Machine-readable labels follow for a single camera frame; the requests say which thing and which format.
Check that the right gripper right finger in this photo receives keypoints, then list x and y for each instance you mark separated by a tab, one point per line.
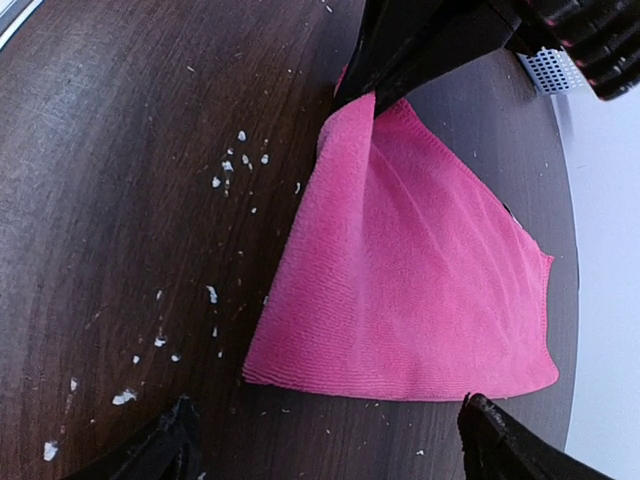
497	446

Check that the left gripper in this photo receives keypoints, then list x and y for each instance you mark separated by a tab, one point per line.
428	39

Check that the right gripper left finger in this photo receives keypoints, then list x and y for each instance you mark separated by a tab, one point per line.
167	447

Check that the pink towel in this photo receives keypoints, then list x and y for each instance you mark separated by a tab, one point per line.
404	278

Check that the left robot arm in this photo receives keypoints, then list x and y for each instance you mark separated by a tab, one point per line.
600	37

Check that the white plastic basket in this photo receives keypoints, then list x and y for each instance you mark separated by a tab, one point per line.
552	71

